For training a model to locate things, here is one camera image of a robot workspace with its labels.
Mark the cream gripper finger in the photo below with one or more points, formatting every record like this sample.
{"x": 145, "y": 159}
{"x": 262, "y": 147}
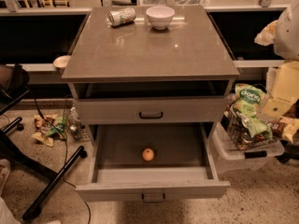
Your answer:
{"x": 266, "y": 36}

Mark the small orange fruit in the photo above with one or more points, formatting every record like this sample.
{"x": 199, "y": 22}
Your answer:
{"x": 148, "y": 154}

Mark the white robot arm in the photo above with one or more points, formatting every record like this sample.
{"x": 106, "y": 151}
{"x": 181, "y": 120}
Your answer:
{"x": 283, "y": 33}

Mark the grey drawer cabinet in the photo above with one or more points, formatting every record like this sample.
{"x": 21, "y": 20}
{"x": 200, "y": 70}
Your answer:
{"x": 136, "y": 61}

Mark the open grey lower drawer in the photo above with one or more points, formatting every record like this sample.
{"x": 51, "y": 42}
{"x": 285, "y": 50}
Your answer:
{"x": 182, "y": 168}

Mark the closed grey upper drawer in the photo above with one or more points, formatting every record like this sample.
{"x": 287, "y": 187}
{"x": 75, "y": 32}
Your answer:
{"x": 133, "y": 111}

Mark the green dang chip bag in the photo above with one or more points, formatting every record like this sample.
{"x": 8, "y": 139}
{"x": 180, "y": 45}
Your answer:
{"x": 247, "y": 103}

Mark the brown snack bag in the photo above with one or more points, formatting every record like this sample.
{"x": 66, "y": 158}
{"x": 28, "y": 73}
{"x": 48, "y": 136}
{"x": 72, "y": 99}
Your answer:
{"x": 284, "y": 128}

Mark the white ceramic bowl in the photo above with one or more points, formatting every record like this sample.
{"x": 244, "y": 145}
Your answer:
{"x": 160, "y": 17}

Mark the clear plastic storage bin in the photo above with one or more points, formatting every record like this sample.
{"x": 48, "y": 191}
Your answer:
{"x": 227, "y": 157}

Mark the tipped soda can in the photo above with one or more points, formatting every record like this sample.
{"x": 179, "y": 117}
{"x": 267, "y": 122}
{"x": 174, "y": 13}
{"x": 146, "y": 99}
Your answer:
{"x": 121, "y": 16}

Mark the small round dish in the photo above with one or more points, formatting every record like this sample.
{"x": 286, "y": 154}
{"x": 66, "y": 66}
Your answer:
{"x": 61, "y": 62}

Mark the snack bags on floor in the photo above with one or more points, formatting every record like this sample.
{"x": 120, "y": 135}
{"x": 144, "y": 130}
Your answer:
{"x": 49, "y": 127}

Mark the black office chair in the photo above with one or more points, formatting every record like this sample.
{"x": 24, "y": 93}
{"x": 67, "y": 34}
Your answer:
{"x": 13, "y": 85}

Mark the black metal stand leg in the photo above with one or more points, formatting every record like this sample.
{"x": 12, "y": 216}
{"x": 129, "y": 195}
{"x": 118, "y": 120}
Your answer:
{"x": 35, "y": 208}

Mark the wire basket right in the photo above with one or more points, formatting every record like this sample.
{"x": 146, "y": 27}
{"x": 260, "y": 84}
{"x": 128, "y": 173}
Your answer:
{"x": 239, "y": 134}

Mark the small wire basket left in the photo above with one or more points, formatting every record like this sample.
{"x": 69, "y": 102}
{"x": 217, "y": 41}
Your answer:
{"x": 74, "y": 126}

